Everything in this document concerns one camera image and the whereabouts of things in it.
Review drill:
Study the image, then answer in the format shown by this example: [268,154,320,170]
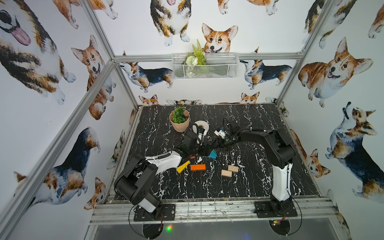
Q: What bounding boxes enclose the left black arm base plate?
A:
[134,204,176,222]

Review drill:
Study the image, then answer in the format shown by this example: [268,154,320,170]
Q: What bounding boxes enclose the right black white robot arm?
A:
[214,123,298,218]

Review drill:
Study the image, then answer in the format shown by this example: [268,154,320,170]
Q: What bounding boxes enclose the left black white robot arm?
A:
[114,126,211,219]

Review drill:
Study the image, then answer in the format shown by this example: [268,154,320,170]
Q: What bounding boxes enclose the yellow rectangular block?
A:
[176,161,191,174]

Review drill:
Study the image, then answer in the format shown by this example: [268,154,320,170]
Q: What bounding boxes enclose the left natural wood block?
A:
[221,170,233,178]

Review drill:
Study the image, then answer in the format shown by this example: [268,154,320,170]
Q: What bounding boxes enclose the teal triangle block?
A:
[208,150,217,159]

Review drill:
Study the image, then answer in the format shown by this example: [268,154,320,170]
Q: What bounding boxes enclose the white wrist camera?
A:
[214,129,227,139]
[197,129,206,146]

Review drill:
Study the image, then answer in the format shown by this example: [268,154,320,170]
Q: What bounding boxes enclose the lower orange rectangular block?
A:
[191,164,206,171]

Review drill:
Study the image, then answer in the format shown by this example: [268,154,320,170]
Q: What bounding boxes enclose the terracotta pot with green plant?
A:
[170,107,190,133]

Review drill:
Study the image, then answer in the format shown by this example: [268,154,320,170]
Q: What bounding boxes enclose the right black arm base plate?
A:
[254,199,298,219]

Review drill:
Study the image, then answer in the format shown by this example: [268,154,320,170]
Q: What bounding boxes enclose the white wire wall basket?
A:
[172,53,240,80]

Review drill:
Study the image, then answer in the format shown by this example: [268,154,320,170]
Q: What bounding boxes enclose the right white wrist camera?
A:
[214,129,227,139]

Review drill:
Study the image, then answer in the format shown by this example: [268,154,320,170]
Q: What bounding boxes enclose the green fern with white flower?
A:
[183,40,207,78]

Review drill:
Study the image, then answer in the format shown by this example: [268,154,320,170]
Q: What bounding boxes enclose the white tape roll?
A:
[194,121,210,136]

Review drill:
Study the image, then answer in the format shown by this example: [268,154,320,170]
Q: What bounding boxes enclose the natural wood block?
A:
[221,170,233,178]
[228,166,239,173]

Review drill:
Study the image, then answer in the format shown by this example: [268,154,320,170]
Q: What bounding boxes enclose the right natural wood block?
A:
[228,166,239,173]

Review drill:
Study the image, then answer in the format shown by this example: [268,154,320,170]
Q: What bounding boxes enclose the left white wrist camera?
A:
[197,129,206,146]

